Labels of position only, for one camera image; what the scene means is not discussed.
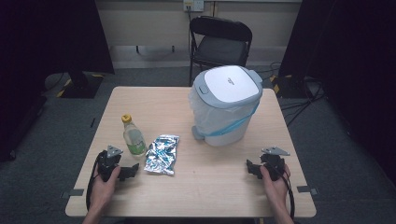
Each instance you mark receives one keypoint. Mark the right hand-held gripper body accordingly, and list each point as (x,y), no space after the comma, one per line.
(274,165)

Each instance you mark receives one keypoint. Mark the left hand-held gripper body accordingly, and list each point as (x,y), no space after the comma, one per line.
(107,161)

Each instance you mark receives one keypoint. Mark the clear bottle with yellow cap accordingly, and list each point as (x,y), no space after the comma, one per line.
(134,140)

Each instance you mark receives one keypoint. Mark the silver foil packet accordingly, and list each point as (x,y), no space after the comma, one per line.
(162,154)

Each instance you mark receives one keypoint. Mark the person's right hand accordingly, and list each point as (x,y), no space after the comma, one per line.
(275,189)

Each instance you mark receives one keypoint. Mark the person's left hand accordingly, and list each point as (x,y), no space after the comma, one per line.
(102,189)

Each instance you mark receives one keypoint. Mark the small black stick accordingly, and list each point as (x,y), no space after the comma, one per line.
(92,122)

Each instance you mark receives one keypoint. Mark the black stand base striped tape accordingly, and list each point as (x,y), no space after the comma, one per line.
(288,87)
(81,87)

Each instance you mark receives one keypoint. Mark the black folding chair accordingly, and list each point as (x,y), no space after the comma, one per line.
(222,46)

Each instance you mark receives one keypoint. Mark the black curtain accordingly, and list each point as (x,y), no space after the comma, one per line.
(46,37)
(351,62)

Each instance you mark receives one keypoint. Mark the grey table bracket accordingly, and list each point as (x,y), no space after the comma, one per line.
(306,189)
(73,192)

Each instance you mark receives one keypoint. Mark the white wall outlet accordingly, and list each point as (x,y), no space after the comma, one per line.
(193,5)

